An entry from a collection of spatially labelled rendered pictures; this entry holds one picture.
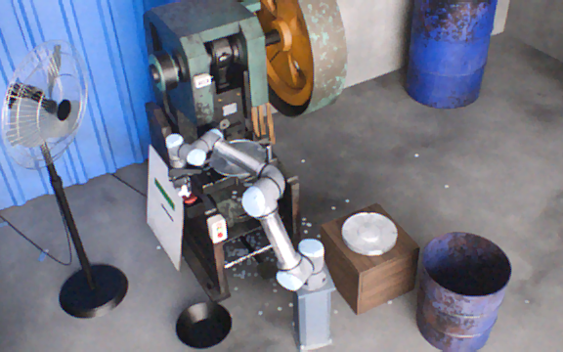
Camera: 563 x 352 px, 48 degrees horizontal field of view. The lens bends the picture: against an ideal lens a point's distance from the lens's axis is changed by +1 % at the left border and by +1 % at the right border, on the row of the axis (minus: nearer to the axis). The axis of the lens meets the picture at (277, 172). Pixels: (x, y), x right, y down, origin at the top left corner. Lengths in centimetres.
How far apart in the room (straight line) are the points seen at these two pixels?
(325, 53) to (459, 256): 133
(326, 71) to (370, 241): 98
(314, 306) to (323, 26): 133
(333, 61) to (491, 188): 186
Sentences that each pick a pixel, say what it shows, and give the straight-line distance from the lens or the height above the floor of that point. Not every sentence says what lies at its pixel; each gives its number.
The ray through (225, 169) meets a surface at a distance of 324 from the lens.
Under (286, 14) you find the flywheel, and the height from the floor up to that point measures 146.
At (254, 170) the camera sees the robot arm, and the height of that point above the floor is 103.
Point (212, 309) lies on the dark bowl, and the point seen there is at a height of 4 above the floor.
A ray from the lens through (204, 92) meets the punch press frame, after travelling 300.
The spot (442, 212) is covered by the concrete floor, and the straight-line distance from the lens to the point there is 418.
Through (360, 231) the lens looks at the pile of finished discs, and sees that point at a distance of 345.
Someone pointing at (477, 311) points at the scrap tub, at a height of 36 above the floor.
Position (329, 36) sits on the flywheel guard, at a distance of 289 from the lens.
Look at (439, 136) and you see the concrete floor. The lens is 482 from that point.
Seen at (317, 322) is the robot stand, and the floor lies 21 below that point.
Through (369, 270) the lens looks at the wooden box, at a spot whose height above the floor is 34.
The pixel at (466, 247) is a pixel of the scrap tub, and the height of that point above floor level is 38.
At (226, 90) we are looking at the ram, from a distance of 312.
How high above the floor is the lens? 282
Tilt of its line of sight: 40 degrees down
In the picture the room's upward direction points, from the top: 3 degrees counter-clockwise
